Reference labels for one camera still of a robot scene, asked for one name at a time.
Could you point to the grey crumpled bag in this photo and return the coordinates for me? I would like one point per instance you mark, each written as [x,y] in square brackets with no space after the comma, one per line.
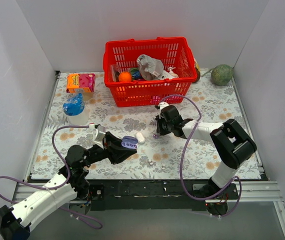
[149,68]

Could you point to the white earbud charging case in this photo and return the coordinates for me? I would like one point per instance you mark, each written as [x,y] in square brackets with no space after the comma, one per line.
[140,138]

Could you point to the orange fruit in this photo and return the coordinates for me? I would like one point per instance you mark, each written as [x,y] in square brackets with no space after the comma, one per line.
[125,77]

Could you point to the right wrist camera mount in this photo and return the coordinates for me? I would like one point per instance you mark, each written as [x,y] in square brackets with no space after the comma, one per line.
[161,106]

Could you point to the red plastic shopping basket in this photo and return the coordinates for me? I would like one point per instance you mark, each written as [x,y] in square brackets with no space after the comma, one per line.
[121,56]

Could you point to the orange pink snack box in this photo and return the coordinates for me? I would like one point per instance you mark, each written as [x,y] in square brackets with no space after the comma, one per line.
[80,83]

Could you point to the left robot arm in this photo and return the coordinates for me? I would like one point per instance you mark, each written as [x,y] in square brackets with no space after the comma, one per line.
[17,221]

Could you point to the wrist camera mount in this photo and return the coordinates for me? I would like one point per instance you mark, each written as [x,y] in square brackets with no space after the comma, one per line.
[99,132]
[161,106]

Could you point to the white pump bottle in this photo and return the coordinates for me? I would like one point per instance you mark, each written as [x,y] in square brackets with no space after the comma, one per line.
[171,71]

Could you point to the green melon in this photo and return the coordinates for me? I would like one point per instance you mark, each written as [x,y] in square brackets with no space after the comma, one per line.
[222,74]

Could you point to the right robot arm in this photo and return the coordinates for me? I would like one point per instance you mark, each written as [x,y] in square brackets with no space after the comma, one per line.
[233,144]

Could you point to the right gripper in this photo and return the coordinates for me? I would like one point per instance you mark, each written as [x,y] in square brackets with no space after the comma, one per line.
[163,125]

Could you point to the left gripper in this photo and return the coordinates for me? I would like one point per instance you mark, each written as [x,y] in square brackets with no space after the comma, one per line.
[111,146]

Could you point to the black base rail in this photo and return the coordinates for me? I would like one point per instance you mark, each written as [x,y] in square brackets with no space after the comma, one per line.
[162,194]

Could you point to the blue earbud charging case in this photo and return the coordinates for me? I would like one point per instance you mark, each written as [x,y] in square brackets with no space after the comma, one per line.
[130,139]

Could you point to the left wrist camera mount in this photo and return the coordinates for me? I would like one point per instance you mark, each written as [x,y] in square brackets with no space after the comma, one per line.
[99,132]

